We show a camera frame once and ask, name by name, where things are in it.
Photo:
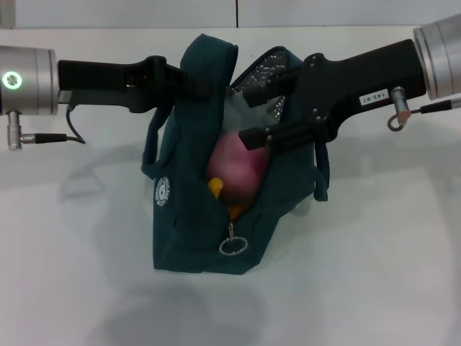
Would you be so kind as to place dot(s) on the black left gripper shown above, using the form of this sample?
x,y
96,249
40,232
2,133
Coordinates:
x,y
97,84

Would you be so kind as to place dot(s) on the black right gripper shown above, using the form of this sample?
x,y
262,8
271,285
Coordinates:
x,y
353,83

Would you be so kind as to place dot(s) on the clear food container blue seal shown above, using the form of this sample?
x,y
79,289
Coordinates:
x,y
237,115

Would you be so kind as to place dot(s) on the pink toy peach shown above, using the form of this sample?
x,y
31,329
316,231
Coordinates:
x,y
234,166

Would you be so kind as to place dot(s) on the yellow banana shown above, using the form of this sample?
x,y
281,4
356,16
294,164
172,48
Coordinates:
x,y
215,187

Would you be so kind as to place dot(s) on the dark teal insulated lunch bag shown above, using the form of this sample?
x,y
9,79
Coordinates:
x,y
187,234

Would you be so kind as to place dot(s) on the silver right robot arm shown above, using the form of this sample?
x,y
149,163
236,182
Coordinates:
x,y
443,57

